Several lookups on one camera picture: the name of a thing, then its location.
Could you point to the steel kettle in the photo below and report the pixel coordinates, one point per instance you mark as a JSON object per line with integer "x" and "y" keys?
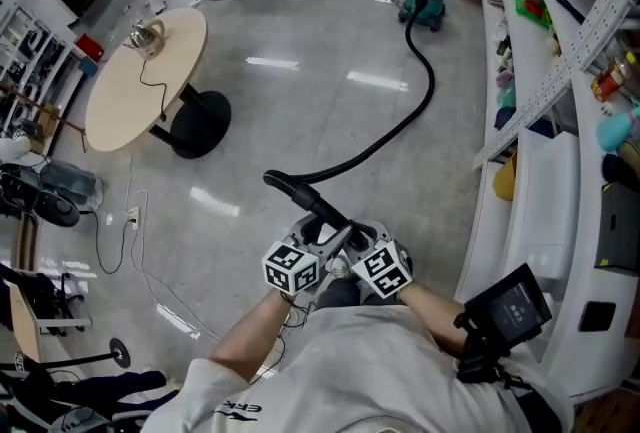
{"x": 147, "y": 38}

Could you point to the yellow bag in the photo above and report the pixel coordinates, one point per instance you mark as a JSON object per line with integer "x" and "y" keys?
{"x": 506, "y": 178}

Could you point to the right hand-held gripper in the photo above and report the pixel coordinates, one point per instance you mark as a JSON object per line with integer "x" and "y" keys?
{"x": 382, "y": 271}

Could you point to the black flat brush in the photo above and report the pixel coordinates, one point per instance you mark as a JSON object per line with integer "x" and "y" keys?
{"x": 570, "y": 8}

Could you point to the white shelving unit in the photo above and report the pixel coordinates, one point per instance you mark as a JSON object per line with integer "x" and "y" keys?
{"x": 535, "y": 201}

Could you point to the teal bottle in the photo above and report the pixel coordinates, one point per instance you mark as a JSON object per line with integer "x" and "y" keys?
{"x": 615, "y": 131}

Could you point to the white storage bin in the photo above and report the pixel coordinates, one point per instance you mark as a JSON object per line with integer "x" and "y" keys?
{"x": 545, "y": 201}

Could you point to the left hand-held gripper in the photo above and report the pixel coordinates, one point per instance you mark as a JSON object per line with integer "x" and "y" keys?
{"x": 290, "y": 271}

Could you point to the person's right forearm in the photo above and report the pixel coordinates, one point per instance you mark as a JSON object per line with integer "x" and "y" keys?
{"x": 430, "y": 316}

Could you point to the black box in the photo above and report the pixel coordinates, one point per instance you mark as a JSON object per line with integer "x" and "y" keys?
{"x": 620, "y": 226}

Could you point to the black phone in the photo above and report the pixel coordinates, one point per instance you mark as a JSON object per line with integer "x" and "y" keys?
{"x": 596, "y": 316}

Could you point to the teal box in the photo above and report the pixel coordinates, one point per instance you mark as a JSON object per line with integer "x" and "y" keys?
{"x": 88, "y": 67}

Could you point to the pink plush toy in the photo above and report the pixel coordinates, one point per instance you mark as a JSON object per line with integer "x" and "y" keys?
{"x": 504, "y": 80}

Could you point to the green and red packet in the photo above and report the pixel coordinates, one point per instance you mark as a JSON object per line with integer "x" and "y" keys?
{"x": 532, "y": 8}

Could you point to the black pole stand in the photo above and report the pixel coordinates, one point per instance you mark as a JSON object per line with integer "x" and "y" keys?
{"x": 120, "y": 352}

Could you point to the round wooden table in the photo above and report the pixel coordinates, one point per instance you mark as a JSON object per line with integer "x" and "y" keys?
{"x": 130, "y": 121}

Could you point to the teal cloth bundle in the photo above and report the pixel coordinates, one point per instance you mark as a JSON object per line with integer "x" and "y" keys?
{"x": 506, "y": 95}

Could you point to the clear bottle with yellow cap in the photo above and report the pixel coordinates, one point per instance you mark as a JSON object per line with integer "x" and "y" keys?
{"x": 612, "y": 81}

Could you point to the person's white shoe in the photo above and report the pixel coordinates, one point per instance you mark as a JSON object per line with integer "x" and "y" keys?
{"x": 340, "y": 267}

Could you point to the person's left forearm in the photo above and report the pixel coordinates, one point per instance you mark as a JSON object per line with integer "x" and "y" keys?
{"x": 250, "y": 331}

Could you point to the scattered small white parts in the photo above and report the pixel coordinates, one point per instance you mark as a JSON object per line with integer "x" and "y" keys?
{"x": 160, "y": 6}

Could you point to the person's grey shorts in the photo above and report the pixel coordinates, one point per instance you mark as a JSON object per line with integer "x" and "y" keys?
{"x": 340, "y": 291}

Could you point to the blue cloth bundle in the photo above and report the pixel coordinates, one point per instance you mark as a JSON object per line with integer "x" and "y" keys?
{"x": 505, "y": 118}

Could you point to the red box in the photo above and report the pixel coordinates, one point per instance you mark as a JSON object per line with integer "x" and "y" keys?
{"x": 90, "y": 47}

